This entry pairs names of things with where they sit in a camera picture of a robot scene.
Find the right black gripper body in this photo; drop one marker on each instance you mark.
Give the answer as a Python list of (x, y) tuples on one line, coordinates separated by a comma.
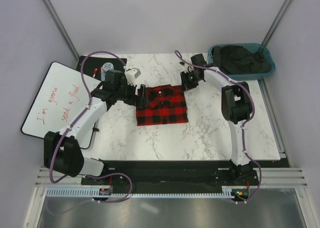
[(189, 80)]

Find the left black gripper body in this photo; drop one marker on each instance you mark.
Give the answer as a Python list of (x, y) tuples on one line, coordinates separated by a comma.
[(133, 99)]

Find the red black plaid shirt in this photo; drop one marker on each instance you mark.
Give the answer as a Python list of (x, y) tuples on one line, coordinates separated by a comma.
[(167, 105)]

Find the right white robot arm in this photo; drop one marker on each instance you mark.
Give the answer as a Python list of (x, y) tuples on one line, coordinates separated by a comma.
[(237, 107)]

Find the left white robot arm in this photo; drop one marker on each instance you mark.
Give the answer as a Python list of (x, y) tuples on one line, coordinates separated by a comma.
[(62, 151)]

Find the blue orange eraser stick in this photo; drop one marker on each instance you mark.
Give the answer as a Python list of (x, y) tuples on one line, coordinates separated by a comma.
[(102, 74)]

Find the black clothing in bin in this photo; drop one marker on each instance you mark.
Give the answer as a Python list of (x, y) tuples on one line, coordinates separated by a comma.
[(240, 59)]

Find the white blue lidded jar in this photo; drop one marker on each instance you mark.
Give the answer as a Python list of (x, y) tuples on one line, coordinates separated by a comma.
[(108, 66)]

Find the red whiteboard marker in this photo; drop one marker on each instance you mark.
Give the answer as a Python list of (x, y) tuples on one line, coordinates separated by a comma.
[(95, 73)]

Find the black mat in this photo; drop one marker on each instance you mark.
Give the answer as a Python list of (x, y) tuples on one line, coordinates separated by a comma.
[(93, 63)]

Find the teal plastic bin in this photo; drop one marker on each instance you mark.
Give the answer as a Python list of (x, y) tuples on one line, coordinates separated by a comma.
[(271, 65)]

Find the white dry erase board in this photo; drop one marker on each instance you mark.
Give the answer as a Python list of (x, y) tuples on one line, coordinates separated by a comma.
[(59, 100)]

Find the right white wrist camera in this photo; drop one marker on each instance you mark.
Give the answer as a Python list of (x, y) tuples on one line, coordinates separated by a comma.
[(188, 68)]

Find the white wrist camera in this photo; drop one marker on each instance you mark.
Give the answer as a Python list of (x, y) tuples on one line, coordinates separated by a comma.
[(131, 75), (188, 68)]

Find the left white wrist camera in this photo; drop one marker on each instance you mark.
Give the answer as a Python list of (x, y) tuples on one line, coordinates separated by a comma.
[(131, 75)]

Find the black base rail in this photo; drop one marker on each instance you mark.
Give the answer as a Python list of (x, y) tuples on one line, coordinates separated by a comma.
[(174, 177)]

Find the light blue cable duct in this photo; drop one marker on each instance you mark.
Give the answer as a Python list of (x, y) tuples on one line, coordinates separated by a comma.
[(95, 192)]

